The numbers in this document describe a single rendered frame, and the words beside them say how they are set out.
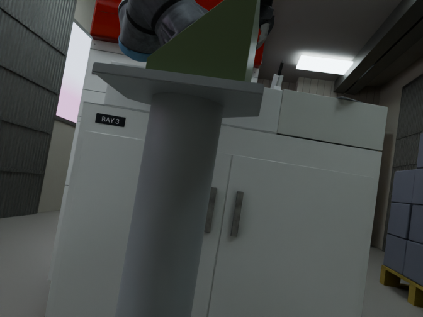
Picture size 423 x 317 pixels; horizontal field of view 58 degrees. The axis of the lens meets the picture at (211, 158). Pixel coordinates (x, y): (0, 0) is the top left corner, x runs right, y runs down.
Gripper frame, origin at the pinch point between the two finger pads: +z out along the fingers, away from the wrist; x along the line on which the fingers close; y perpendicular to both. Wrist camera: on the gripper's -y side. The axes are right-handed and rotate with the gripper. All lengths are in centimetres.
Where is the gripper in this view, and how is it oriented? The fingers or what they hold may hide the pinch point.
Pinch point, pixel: (257, 44)
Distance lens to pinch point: 133.7
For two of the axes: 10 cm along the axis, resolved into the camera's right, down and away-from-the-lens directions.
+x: -9.9, -1.6, -0.5
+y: -0.6, 0.5, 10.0
